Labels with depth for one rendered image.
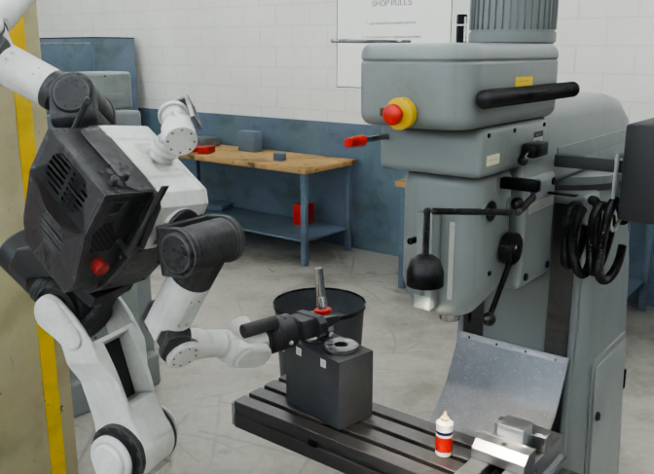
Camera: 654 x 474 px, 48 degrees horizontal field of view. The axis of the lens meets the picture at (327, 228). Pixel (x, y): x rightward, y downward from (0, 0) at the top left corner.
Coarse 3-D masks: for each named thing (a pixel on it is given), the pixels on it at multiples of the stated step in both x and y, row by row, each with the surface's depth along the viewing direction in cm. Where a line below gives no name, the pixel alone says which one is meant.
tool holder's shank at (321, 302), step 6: (318, 270) 191; (318, 276) 191; (318, 282) 192; (318, 288) 192; (324, 288) 193; (318, 294) 192; (324, 294) 193; (318, 300) 193; (324, 300) 193; (318, 306) 193; (324, 306) 193
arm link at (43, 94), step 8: (56, 72) 158; (48, 80) 157; (40, 88) 157; (48, 88) 156; (40, 96) 157; (48, 96) 157; (40, 104) 159; (48, 104) 159; (104, 104) 158; (104, 112) 159; (112, 112) 163
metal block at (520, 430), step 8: (512, 416) 166; (504, 424) 162; (512, 424) 162; (520, 424) 162; (528, 424) 162; (504, 432) 162; (512, 432) 161; (520, 432) 159; (528, 432) 162; (512, 440) 161; (520, 440) 160; (528, 440) 162
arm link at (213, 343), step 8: (192, 328) 166; (192, 336) 158; (200, 336) 165; (208, 336) 167; (216, 336) 169; (224, 336) 171; (200, 344) 165; (208, 344) 166; (216, 344) 169; (224, 344) 170; (200, 352) 165; (208, 352) 167; (216, 352) 169; (224, 352) 171
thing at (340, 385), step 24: (336, 336) 199; (288, 360) 199; (312, 360) 190; (336, 360) 183; (360, 360) 187; (288, 384) 200; (312, 384) 192; (336, 384) 184; (360, 384) 189; (312, 408) 193; (336, 408) 186; (360, 408) 190
